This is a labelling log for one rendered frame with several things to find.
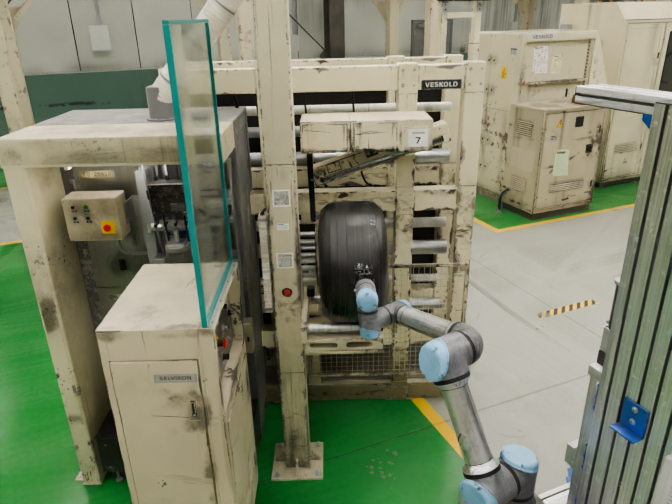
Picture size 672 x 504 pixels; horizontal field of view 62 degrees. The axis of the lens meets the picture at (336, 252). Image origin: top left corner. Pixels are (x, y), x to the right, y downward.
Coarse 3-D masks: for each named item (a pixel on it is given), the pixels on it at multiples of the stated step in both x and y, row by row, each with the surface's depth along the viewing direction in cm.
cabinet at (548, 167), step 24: (528, 120) 619; (552, 120) 602; (576, 120) 614; (600, 120) 629; (528, 144) 625; (552, 144) 614; (576, 144) 628; (600, 144) 643; (528, 168) 632; (552, 168) 626; (576, 168) 640; (528, 192) 638; (552, 192) 639; (576, 192) 654; (528, 216) 647
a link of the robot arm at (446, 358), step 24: (456, 336) 172; (432, 360) 168; (456, 360) 167; (456, 384) 167; (456, 408) 168; (456, 432) 170; (480, 432) 168; (480, 456) 167; (480, 480) 165; (504, 480) 168
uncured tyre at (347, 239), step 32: (320, 224) 242; (352, 224) 237; (384, 224) 241; (320, 256) 236; (352, 256) 232; (384, 256) 234; (320, 288) 241; (352, 288) 234; (384, 288) 237; (352, 320) 249
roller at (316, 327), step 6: (312, 324) 256; (318, 324) 256; (324, 324) 256; (330, 324) 256; (336, 324) 256; (342, 324) 256; (348, 324) 255; (354, 324) 255; (312, 330) 255; (318, 330) 255; (324, 330) 255; (330, 330) 255; (336, 330) 255; (342, 330) 255; (348, 330) 255; (354, 330) 255
